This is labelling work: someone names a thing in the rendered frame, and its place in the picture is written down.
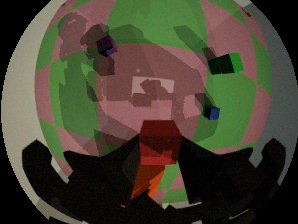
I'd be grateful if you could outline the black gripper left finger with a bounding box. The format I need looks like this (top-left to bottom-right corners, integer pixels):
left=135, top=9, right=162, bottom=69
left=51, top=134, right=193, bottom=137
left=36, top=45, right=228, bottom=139
left=63, top=133, right=141, bottom=205

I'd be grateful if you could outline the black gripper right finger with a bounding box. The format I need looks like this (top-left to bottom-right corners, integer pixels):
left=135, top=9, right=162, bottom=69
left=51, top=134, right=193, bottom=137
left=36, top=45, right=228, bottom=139
left=177, top=135, right=253, bottom=205

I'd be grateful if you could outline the small blue block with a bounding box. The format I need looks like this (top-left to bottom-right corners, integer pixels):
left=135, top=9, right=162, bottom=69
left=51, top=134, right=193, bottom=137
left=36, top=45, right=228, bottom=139
left=204, top=105, right=221, bottom=120

